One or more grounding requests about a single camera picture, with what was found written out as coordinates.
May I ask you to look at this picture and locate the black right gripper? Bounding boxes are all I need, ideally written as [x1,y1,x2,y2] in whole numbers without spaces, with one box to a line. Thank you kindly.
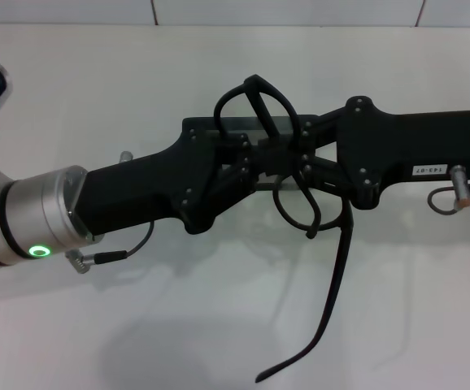
[259,94,470,211]

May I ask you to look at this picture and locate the left gripper cable with plug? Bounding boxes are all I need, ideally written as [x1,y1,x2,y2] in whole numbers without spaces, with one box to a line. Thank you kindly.
[65,221,155,276]

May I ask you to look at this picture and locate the black glasses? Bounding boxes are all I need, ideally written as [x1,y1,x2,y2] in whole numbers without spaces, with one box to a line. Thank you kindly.
[213,74,359,385]

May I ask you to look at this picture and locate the black glasses case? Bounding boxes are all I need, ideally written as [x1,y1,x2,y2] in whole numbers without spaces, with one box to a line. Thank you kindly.
[181,114,322,193]

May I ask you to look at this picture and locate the right gripper cable with plug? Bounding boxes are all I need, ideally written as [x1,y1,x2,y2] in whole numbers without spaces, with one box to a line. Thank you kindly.
[427,163,470,215]

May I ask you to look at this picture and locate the gripper cable with plug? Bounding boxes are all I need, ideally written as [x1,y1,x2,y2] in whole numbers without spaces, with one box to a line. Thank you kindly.
[65,221,155,276]
[427,163,470,215]

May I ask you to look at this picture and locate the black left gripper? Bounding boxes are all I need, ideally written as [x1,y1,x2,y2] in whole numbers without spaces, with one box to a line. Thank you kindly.
[73,117,269,237]

